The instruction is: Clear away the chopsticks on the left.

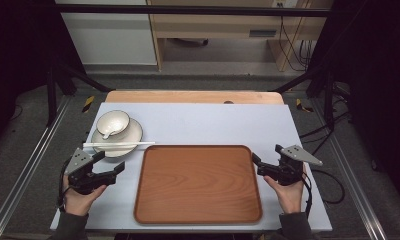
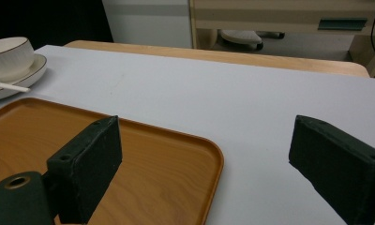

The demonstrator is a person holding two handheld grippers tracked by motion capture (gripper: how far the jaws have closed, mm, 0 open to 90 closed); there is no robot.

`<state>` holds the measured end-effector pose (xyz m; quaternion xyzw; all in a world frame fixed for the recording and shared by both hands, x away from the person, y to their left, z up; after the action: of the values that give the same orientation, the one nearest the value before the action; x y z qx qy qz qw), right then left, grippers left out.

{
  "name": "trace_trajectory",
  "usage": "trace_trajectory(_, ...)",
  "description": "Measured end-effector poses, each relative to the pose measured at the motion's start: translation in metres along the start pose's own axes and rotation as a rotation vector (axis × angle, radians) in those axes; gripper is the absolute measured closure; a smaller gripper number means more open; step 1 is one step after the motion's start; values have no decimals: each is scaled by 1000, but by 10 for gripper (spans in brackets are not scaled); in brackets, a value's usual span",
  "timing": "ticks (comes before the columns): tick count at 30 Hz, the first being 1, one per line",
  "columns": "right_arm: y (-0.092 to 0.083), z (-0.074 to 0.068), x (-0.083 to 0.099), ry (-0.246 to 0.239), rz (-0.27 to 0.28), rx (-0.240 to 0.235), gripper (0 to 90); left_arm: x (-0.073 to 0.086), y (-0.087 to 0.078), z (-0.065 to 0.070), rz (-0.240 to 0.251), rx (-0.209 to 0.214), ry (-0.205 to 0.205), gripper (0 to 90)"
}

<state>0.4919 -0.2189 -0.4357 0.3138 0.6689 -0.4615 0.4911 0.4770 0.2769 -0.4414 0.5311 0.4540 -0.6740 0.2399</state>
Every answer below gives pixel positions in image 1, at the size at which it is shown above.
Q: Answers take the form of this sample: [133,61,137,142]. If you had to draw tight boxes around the white plate with dark rim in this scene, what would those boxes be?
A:
[90,118,144,159]

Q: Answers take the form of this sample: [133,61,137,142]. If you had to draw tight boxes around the brown wooden tray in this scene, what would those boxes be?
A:
[133,144,264,225]

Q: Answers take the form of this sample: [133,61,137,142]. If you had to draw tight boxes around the yellow black tape marker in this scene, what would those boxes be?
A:
[294,98,315,114]
[82,95,96,114]

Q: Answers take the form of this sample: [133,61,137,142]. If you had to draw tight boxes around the person's right hand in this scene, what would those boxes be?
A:
[263,164,308,215]

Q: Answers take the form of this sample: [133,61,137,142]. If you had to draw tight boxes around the black curtain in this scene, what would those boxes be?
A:
[0,0,86,151]
[307,0,400,203]

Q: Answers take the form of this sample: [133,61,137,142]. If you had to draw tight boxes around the white ceramic spoon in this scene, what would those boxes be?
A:
[101,121,124,140]

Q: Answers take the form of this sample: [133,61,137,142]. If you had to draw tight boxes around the light wooden desk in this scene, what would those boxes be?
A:
[147,0,334,72]

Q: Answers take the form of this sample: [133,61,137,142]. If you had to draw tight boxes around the white bowl with dark rim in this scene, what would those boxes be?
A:
[96,109,131,140]

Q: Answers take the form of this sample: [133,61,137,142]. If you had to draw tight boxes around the black horizontal frame bar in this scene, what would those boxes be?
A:
[56,3,336,18]

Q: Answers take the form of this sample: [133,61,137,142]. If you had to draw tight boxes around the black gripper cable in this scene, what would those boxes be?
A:
[301,168,346,221]
[56,159,72,213]

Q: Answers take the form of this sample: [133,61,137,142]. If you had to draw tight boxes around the black hanging cables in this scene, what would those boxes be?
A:
[277,15,315,72]

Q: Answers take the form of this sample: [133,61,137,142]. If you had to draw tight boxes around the white chopstick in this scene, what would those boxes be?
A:
[83,143,146,149]
[82,141,156,147]

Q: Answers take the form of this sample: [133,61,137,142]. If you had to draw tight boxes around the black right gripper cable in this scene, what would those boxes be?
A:
[301,168,346,221]

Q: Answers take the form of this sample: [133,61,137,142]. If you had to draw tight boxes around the black frame strut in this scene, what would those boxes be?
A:
[45,61,113,127]
[273,61,336,128]

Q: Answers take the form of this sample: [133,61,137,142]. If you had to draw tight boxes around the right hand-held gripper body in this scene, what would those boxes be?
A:
[257,144,324,187]

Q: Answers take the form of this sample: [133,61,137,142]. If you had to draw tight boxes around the wooden table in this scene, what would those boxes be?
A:
[105,89,285,105]

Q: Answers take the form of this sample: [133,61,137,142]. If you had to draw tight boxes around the person's left hand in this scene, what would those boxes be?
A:
[61,174,108,217]

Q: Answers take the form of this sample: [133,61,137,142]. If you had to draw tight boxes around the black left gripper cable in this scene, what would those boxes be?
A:
[56,159,72,213]

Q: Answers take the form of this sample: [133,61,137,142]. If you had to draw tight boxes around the white cabinet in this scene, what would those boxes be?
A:
[54,0,158,66]

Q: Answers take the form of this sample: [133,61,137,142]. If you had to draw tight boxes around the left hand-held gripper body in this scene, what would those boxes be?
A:
[64,147,117,196]

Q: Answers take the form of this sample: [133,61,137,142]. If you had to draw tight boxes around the aluminium floor rail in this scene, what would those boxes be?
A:
[311,99,390,240]
[0,95,73,240]

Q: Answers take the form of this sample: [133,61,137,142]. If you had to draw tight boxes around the black floor cables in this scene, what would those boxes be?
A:
[298,111,353,156]

